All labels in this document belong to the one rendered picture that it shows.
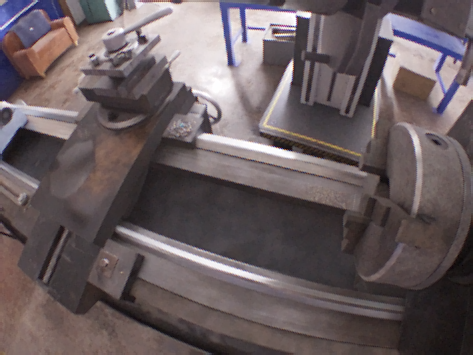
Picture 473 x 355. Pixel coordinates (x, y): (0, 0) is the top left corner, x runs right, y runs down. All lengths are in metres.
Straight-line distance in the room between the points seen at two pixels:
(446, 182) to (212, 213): 0.64
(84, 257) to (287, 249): 0.56
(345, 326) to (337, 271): 0.19
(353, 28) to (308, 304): 0.54
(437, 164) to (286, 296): 0.42
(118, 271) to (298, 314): 0.43
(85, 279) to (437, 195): 0.73
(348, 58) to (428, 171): 0.17
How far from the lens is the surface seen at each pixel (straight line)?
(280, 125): 1.48
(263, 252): 0.72
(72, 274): 0.74
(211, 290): 0.60
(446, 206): 0.32
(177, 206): 0.81
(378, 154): 0.43
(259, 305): 0.59
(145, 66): 0.70
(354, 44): 0.21
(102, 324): 1.72
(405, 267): 0.34
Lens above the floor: 1.43
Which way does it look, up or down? 60 degrees down
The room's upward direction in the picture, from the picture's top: 10 degrees counter-clockwise
